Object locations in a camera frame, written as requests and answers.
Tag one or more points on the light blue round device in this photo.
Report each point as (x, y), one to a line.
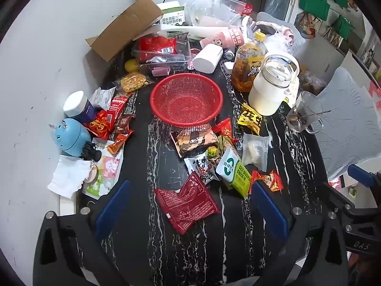
(71, 137)

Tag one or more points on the glass mug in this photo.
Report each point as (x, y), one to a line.
(303, 116)

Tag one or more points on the white tissue roll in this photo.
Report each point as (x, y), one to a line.
(208, 58)

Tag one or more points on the dark red snack packet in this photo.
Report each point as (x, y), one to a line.
(186, 202)

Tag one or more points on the small white case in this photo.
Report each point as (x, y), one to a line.
(228, 67)

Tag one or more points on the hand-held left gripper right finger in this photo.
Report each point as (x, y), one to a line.
(269, 208)

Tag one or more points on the yellow black snack packet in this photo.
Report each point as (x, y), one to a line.
(250, 119)

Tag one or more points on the crumpled clear plastic bag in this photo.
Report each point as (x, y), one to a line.
(276, 43)

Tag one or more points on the clear bag white contents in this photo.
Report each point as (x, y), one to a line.
(254, 152)

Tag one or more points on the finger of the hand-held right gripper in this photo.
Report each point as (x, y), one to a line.
(336, 195)
(360, 175)

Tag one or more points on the pink folded paper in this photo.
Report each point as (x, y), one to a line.
(160, 71)

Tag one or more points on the colourful printed hanging bag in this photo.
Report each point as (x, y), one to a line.
(306, 25)

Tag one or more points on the white tissue paper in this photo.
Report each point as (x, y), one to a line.
(67, 175)

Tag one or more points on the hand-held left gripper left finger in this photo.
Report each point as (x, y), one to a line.
(113, 208)

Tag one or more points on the small yellow round object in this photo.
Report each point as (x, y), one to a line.
(131, 65)

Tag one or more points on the red cola bottle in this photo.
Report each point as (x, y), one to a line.
(247, 7)

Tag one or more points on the cardboard box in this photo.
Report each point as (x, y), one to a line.
(125, 26)

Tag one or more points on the white ceramic teapot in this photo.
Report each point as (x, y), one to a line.
(268, 92)

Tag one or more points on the black hair clip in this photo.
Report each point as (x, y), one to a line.
(90, 152)

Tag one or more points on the white peanut snack packet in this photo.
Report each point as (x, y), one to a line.
(199, 166)

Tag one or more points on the brown orange snack packet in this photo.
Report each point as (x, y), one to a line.
(119, 143)

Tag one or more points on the pink paper cup red label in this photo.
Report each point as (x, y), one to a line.
(235, 37)

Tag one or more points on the small metal can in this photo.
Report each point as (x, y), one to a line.
(228, 54)

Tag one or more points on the clear acrylic container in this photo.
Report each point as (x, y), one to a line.
(175, 56)

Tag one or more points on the red snack packet orange print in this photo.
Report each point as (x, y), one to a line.
(99, 123)

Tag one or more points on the green shopping bag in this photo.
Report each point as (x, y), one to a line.
(342, 26)
(314, 3)

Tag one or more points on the green white box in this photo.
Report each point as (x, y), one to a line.
(171, 13)

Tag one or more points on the clear zip bag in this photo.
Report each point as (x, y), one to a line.
(217, 9)

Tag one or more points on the white patterned sachet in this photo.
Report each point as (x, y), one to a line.
(101, 96)

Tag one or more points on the dark blue jar white lid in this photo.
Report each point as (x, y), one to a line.
(77, 107)

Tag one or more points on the dark brown snack packet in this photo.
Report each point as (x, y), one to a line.
(123, 123)

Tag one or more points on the pink panda paper cup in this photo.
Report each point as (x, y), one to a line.
(215, 41)

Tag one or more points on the yellow noodle snack packet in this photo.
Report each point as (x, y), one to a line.
(134, 82)

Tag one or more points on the pastel printed packet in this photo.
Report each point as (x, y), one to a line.
(108, 166)

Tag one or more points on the brown striped snack packet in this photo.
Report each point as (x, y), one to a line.
(193, 140)

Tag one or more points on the red candy packet yellow print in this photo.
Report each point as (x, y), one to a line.
(224, 128)

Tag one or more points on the green white snack packet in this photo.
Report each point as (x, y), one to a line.
(235, 169)

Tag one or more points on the bright red food bag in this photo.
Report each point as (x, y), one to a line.
(154, 46)

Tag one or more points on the red green snack packet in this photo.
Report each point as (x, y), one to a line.
(119, 104)

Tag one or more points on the red plastic basket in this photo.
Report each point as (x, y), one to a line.
(184, 95)

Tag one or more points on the tea bottle yellow cap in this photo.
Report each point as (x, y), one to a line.
(247, 65)

